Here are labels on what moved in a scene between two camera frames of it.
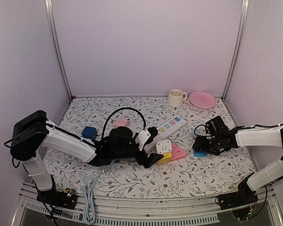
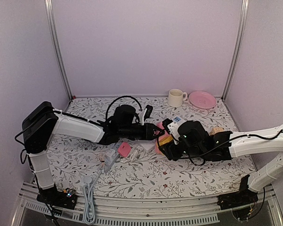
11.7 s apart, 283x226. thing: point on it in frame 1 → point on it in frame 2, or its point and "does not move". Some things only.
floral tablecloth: x=200 y=174 does not move
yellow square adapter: x=167 y=157 → x=165 y=141
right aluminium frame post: x=242 y=28 does not move
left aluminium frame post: x=48 y=6 does not move
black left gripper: x=151 y=161 → x=148 y=133
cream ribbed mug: x=176 y=97 does not move
